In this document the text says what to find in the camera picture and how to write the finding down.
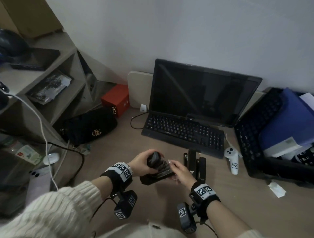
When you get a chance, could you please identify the brown cardboard box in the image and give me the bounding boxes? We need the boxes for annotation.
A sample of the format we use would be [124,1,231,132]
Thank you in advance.
[0,0,63,39]

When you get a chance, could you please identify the person's right forearm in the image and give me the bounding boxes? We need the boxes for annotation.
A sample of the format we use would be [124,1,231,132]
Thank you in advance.
[206,201,265,238]

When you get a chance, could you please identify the black perforated file basket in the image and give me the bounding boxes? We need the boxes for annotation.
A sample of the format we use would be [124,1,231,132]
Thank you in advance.
[234,87,314,188]

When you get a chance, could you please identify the black computer monitor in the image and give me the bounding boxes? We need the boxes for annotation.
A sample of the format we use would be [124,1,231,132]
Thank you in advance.
[148,58,263,128]

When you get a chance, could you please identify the person's left hand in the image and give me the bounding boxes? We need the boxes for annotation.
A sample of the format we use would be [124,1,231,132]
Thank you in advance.
[129,149,165,178]

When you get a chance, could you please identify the red box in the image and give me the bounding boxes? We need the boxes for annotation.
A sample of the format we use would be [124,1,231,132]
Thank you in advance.
[101,84,130,118]

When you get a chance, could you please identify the grey top stapler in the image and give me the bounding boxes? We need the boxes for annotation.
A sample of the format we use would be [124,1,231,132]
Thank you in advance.
[140,151,177,186]

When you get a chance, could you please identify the blue folder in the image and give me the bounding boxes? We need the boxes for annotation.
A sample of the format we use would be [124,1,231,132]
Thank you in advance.
[259,87,314,152]

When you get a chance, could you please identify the person's right hand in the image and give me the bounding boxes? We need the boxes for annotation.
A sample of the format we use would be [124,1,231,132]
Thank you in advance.
[168,160,198,192]

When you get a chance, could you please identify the black keyboard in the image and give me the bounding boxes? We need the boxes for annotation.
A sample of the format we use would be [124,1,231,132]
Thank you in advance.
[141,111,225,159]

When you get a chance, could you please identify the pale smartphone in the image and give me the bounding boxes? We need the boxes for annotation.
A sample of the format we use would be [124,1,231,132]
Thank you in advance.
[28,168,51,182]

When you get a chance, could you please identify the cream knitted sweater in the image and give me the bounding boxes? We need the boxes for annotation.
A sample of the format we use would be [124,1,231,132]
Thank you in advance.
[96,222,192,238]

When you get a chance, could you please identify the black marker wristband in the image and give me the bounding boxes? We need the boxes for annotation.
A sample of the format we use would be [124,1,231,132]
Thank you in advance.
[100,161,134,194]
[189,181,221,222]

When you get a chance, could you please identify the white cable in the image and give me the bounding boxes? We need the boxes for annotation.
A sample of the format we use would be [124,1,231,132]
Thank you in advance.
[7,94,59,192]

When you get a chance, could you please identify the beige shelf unit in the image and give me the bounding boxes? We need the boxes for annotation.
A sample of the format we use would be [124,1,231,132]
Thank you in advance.
[0,32,116,152]

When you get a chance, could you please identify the white handheld controller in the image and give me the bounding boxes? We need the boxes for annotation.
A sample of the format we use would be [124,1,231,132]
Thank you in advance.
[224,133,243,175]

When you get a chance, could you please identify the white computer mouse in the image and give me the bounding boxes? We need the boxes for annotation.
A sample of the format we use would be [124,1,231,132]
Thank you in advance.
[43,153,60,165]

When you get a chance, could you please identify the small black stapler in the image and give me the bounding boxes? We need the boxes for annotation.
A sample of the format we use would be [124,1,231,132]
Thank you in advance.
[183,149,197,173]

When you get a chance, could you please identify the slim black stapler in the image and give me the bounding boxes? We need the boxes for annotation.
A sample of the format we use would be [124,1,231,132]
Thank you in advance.
[195,157,207,184]

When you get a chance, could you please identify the white paper sheets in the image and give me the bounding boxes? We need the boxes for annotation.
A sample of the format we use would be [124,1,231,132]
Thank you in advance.
[299,93,314,111]

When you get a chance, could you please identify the black white patterned sheet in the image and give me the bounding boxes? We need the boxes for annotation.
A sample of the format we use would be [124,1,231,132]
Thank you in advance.
[297,149,314,165]

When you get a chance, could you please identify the black camera cable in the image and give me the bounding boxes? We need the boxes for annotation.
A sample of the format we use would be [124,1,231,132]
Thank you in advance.
[91,196,118,238]
[196,220,219,238]

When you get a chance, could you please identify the green white packet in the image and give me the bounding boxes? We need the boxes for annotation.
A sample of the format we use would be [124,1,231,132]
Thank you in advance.
[7,144,44,165]

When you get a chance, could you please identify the thick black cable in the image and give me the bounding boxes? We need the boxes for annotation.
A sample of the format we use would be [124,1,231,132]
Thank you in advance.
[46,142,85,182]

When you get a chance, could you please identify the white cardboard box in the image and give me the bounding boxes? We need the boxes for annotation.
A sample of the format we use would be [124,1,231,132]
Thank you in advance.
[263,137,304,158]

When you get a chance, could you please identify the crumpled white paper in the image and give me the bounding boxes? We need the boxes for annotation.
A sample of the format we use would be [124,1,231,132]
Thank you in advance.
[268,180,287,198]

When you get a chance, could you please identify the black handbag gold logo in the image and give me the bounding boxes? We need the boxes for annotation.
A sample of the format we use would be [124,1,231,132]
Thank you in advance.
[60,108,118,147]

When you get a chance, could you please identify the thin black keyboard cable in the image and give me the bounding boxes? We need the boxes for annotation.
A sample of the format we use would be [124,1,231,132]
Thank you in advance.
[130,112,149,130]

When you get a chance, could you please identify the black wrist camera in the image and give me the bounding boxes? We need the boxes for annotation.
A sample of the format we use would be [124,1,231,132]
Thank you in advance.
[177,202,197,234]
[114,190,138,220]

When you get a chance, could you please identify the person's left forearm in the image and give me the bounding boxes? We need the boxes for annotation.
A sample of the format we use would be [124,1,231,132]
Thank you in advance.
[0,175,114,238]

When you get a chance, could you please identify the black white picture booklet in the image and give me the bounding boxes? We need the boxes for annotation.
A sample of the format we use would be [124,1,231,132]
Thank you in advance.
[26,70,73,105]

